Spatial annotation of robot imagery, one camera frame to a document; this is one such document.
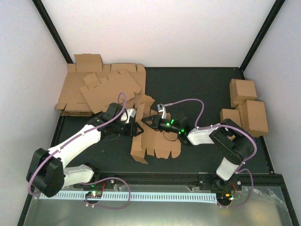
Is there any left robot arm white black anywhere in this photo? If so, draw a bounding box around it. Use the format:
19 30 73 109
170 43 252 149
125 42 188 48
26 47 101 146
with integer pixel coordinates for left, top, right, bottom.
26 103 143 197

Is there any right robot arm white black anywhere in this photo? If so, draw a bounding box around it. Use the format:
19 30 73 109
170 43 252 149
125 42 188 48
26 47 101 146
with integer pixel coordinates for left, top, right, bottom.
142 115 257 190

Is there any folded cardboard box small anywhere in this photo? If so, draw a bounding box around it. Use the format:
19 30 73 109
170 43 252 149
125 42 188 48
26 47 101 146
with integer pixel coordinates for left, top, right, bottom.
220 109 243 129

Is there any stack of flat cardboard blanks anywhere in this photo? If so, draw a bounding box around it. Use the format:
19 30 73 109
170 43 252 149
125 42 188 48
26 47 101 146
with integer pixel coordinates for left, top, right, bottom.
55 54 146 116

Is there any left controller board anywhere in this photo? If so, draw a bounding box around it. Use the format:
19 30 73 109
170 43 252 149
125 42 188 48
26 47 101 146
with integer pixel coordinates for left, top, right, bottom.
85 191 103 199

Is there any controller board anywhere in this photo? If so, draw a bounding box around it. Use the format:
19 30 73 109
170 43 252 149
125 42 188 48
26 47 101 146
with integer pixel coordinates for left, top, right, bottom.
216 191 241 201
85 191 103 199

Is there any right controller board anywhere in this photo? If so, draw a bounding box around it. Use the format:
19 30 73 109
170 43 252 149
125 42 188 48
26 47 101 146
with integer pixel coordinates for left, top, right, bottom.
216 191 241 201

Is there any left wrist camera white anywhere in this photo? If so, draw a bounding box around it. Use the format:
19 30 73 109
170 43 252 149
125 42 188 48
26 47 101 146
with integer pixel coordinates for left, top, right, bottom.
120 108 136 124

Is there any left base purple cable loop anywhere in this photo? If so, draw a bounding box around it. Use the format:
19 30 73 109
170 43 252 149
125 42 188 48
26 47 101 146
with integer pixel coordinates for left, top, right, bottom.
84 177 132 210

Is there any white slotted cable duct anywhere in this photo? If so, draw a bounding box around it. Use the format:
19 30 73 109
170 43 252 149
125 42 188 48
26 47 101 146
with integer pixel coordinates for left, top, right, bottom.
39 190 217 204

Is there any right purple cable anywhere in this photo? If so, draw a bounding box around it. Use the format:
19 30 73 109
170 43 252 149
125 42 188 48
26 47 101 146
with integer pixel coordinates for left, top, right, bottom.
164 98 257 175

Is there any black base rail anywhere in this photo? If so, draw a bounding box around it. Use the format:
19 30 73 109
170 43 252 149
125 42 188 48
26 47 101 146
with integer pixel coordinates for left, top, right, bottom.
61 170 283 191

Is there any left black frame post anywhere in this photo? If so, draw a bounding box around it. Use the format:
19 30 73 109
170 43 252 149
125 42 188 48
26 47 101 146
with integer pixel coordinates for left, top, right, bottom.
32 0 73 64

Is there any black frame post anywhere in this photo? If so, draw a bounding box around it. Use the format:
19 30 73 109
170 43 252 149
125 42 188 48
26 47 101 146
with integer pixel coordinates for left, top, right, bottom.
239 0 286 72
32 0 73 64

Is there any right black frame post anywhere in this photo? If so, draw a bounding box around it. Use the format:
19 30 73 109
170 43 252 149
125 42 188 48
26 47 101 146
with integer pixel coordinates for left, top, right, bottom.
239 0 286 72

